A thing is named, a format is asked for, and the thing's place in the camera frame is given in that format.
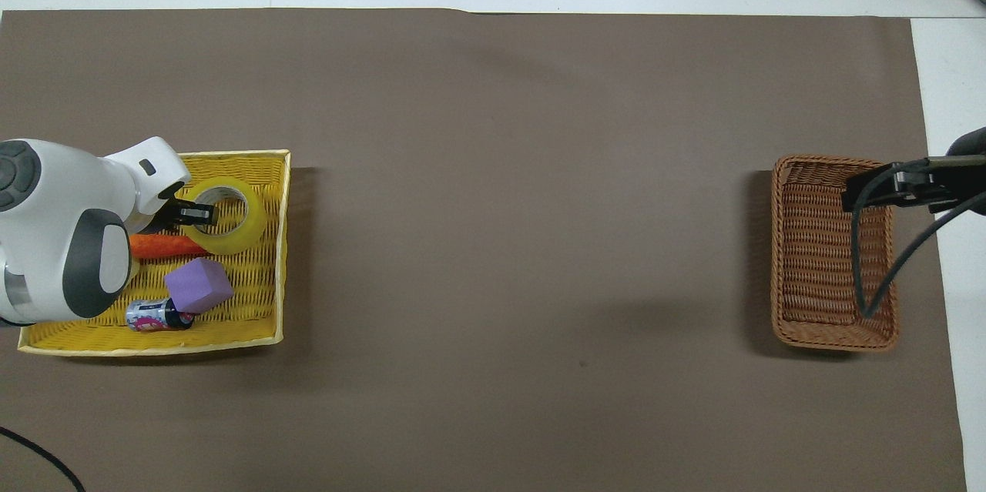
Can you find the purple foam cube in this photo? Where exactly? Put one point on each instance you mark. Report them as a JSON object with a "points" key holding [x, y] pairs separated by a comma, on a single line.
{"points": [[198, 286]]}

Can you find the brown wicker basket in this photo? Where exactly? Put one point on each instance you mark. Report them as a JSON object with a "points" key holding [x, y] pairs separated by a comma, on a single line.
{"points": [[816, 261]]}

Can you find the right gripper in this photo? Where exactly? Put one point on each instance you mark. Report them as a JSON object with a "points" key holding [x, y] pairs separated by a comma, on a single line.
{"points": [[967, 180]]}

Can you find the yellow tape roll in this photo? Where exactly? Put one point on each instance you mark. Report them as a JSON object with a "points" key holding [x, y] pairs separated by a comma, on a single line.
{"points": [[250, 230]]}

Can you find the orange carrot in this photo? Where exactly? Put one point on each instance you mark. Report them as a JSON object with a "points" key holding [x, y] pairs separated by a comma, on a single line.
{"points": [[166, 246]]}

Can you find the yellow woven basket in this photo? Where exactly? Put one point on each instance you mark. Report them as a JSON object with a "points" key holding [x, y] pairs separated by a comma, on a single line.
{"points": [[246, 322]]}

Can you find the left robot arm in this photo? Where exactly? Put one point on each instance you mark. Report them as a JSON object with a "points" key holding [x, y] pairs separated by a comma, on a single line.
{"points": [[54, 230]]}

